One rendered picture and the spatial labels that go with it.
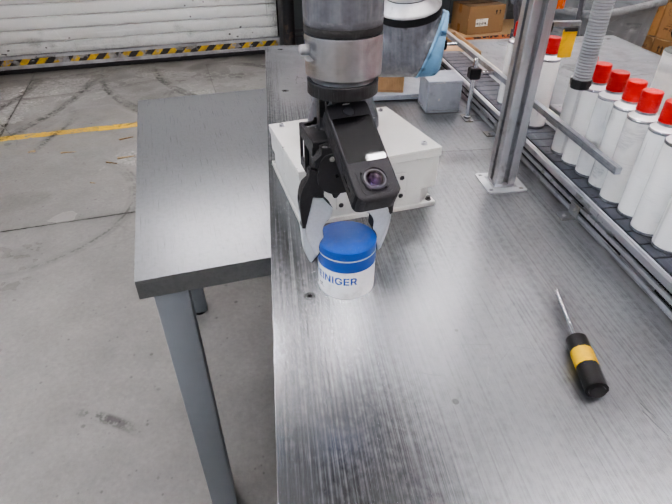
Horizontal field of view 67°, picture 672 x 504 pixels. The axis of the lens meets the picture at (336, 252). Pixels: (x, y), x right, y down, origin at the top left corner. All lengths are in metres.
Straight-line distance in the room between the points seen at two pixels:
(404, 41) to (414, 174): 0.24
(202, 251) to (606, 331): 0.67
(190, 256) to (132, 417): 0.95
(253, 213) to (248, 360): 0.91
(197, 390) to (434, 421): 0.60
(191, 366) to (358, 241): 0.58
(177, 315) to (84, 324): 1.22
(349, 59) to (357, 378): 0.40
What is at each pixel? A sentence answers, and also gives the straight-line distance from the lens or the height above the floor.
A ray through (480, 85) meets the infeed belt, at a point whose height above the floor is 0.88.
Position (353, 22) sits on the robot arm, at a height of 1.26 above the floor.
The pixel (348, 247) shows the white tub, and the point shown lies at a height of 1.03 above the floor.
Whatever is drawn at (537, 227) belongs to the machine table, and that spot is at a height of 0.83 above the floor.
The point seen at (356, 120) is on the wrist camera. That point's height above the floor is 1.17.
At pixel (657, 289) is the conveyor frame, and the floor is 0.85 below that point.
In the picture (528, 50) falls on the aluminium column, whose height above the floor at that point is 1.11.
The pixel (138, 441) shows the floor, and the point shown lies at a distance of 1.73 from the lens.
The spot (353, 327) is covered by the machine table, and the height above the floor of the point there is 0.83.
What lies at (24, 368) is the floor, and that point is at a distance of 2.10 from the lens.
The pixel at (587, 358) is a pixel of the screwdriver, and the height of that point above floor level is 0.86.
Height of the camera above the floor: 1.36
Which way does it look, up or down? 36 degrees down
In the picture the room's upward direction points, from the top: straight up
